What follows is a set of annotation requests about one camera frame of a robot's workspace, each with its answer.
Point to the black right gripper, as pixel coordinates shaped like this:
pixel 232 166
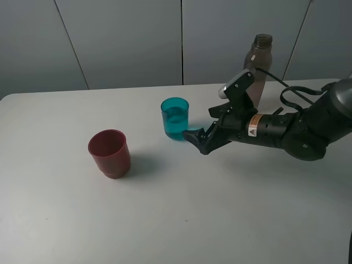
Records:
pixel 225 129

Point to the teal translucent plastic cup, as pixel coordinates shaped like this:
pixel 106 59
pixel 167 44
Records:
pixel 175 114

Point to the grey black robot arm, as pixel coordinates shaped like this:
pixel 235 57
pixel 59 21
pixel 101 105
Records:
pixel 304 134

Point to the red plastic cup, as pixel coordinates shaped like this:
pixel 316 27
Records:
pixel 110 152

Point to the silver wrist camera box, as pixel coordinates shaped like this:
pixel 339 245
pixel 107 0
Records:
pixel 235 91

